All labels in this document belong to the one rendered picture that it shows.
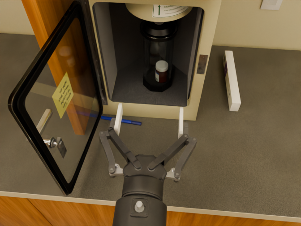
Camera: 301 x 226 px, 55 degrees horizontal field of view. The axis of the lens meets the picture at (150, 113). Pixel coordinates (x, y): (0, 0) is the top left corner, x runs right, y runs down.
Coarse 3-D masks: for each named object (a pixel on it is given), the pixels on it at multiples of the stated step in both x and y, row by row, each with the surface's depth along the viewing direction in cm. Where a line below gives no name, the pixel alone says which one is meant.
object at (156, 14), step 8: (128, 8) 72; (136, 8) 70; (144, 8) 68; (152, 8) 68; (160, 8) 68; (168, 8) 68; (176, 8) 68; (184, 8) 70; (136, 16) 70; (144, 16) 69; (152, 16) 69; (160, 16) 68; (168, 16) 69; (176, 16) 69
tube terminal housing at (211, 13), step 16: (96, 0) 65; (112, 0) 64; (128, 0) 64; (144, 0) 64; (160, 0) 63; (176, 0) 63; (192, 0) 63; (208, 0) 62; (208, 16) 65; (96, 32) 72; (208, 32) 69; (208, 48) 73; (192, 96) 88; (112, 112) 98; (128, 112) 97; (144, 112) 97; (160, 112) 96; (176, 112) 95; (192, 112) 94
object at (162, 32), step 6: (144, 24) 80; (150, 24) 79; (156, 24) 79; (162, 24) 79; (168, 24) 79; (174, 24) 80; (150, 30) 78; (156, 30) 77; (162, 30) 77; (168, 30) 78
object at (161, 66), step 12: (156, 36) 78; (168, 36) 78; (144, 48) 84; (156, 48) 81; (168, 48) 82; (144, 60) 88; (156, 60) 85; (168, 60) 86; (144, 72) 93; (156, 72) 89; (168, 72) 91; (156, 84) 93
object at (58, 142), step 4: (52, 140) 62; (56, 140) 62; (60, 140) 62; (52, 144) 62; (56, 144) 61; (60, 144) 62; (60, 148) 63; (64, 148) 65; (60, 152) 63; (64, 152) 65
